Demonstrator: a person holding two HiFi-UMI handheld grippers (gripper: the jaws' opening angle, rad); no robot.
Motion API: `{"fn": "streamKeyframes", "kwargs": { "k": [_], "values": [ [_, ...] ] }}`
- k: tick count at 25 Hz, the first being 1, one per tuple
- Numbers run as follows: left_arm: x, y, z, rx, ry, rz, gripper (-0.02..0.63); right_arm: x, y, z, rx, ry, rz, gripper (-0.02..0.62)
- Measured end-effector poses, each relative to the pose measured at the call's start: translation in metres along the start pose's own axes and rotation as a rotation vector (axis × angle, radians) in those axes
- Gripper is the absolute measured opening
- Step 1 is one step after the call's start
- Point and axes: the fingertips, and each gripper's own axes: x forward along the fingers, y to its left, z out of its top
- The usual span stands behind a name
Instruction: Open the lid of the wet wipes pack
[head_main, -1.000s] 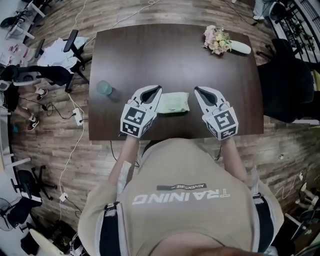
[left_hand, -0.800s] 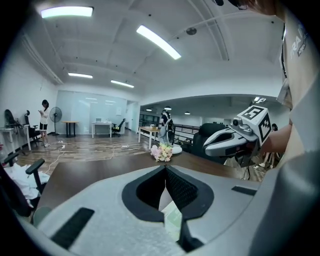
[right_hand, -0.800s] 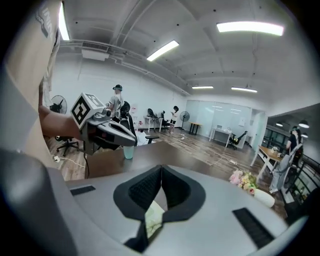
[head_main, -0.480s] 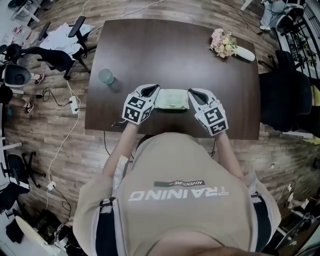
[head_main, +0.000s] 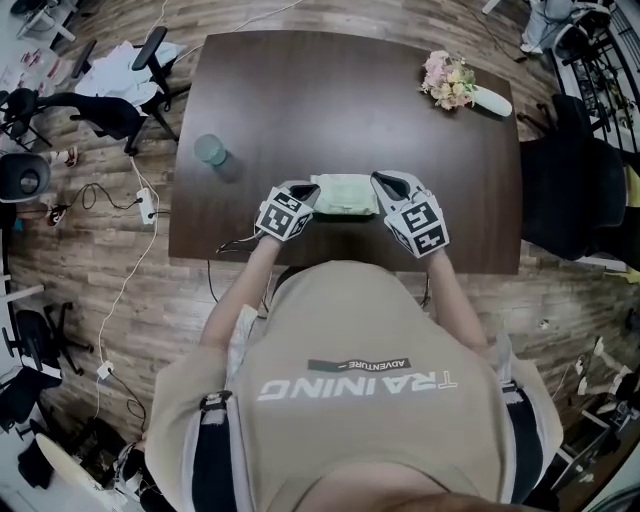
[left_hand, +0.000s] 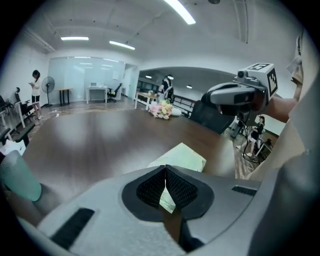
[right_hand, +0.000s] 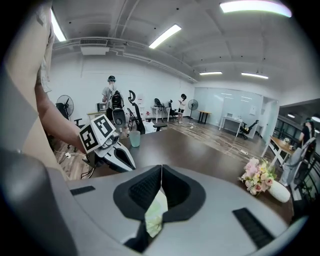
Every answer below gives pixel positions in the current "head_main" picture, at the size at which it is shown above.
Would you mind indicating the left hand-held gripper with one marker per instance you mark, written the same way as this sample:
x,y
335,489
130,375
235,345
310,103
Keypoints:
x,y
280,215

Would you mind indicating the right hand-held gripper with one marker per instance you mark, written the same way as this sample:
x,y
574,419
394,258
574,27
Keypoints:
x,y
417,225

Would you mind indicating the person's right forearm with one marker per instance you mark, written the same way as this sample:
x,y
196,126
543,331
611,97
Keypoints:
x,y
452,295

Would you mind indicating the person's left forearm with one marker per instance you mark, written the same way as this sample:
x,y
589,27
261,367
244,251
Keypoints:
x,y
240,295

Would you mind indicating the translucent green cup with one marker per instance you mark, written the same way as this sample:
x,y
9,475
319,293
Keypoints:
x,y
210,150

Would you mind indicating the pink flower bouquet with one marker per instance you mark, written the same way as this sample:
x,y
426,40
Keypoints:
x,y
447,82

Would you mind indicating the white vase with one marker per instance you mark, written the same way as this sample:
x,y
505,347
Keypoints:
x,y
495,102

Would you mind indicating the white power strip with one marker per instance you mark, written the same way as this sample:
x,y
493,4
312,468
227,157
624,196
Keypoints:
x,y
145,205

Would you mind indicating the large black office chair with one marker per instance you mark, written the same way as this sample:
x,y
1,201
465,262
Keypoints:
x,y
570,200

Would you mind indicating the black mesh office chair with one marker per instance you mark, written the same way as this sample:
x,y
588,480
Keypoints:
x,y
575,115

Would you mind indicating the black office chair with armrests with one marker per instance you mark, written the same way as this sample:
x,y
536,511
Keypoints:
x,y
110,117

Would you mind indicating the white clothes pile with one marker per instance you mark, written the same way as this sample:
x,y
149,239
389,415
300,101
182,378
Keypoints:
x,y
120,75

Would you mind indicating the yellow green chair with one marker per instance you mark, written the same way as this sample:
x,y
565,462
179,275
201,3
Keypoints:
x,y
632,185

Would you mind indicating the beige printed t-shirt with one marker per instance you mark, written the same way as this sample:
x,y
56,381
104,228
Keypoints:
x,y
350,425

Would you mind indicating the black metal railing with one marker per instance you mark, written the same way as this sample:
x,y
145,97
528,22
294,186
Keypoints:
x,y
607,65

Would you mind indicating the small white plug adapter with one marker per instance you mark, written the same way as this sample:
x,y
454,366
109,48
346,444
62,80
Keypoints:
x,y
105,372

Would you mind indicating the small black office chair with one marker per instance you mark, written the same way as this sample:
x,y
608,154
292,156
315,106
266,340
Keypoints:
x,y
22,107

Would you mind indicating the black swivel chair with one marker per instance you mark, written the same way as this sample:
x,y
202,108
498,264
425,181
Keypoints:
x,y
35,330

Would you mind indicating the group of clear water bottles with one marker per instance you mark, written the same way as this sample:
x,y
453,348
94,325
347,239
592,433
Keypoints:
x,y
30,62

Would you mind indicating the cream round board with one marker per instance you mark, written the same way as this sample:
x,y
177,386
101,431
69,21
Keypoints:
x,y
65,460

